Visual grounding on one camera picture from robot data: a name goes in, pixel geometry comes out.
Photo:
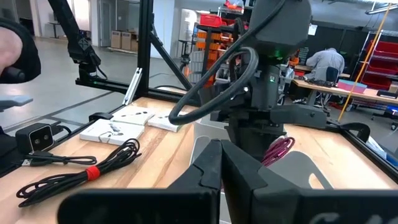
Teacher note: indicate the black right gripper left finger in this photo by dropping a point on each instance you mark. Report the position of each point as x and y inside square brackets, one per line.
[155, 205]

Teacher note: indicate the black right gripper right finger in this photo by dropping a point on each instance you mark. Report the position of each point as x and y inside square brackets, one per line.
[295, 207]

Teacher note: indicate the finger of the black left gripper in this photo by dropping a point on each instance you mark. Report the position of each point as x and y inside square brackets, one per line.
[269, 143]
[244, 137]

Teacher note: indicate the white box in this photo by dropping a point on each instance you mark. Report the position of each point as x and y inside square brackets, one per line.
[161, 123]
[132, 115]

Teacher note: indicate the white printed booklet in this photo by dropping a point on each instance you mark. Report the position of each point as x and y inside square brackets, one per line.
[112, 132]

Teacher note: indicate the black wall charger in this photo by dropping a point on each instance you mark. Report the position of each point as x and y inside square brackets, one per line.
[34, 138]

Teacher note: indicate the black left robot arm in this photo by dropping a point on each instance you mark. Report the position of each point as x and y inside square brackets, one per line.
[280, 28]

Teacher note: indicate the grey plastic bin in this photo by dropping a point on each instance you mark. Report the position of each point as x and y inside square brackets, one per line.
[295, 168]

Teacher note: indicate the black office chair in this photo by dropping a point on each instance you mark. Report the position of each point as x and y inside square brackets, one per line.
[332, 74]

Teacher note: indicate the person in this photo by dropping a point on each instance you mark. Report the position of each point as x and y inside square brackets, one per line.
[325, 62]

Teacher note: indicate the pink and blue box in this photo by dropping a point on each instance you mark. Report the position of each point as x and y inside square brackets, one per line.
[351, 86]

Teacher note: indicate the wooden desk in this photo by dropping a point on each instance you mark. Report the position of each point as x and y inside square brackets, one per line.
[357, 93]

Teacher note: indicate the shelf with orange bins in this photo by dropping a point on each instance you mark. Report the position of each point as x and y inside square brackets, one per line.
[214, 40]

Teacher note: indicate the shelf with red bins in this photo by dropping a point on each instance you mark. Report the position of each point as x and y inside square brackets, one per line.
[382, 62]

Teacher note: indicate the silver angle brace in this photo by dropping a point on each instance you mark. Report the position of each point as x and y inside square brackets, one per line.
[132, 87]

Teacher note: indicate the cardboard box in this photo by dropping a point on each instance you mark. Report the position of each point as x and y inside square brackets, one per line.
[126, 41]
[116, 40]

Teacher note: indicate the person's hand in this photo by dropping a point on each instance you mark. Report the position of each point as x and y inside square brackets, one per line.
[9, 49]

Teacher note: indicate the black aluminium rig frame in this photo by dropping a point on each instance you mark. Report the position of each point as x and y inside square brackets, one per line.
[146, 46]

